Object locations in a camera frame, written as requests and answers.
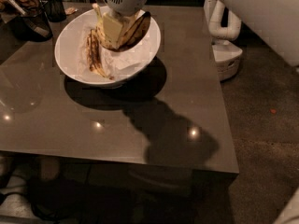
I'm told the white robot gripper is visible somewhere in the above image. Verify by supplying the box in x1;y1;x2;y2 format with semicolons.
96;0;148;49

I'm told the curved spotted banana bunch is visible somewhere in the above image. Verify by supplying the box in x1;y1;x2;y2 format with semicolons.
93;4;151;51

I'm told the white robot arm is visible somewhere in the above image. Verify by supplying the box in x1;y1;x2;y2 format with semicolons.
219;0;299;224

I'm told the spotted banana on left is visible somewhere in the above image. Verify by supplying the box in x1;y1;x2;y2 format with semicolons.
86;29;112;79

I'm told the white tilted bowl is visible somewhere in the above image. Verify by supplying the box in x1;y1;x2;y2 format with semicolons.
55;9;161;88

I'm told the white paper napkin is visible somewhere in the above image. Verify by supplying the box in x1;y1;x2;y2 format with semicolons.
76;29;151;82

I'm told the small snack on table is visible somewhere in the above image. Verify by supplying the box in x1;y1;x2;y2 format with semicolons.
64;7;78;16

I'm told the black mesh pen cup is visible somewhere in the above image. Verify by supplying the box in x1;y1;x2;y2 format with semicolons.
41;0;66;22

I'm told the black mesh basket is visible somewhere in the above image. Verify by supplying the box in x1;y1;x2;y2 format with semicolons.
8;6;52;42

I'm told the black cable under table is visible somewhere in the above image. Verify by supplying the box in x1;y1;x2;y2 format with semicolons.
0;161;101;224

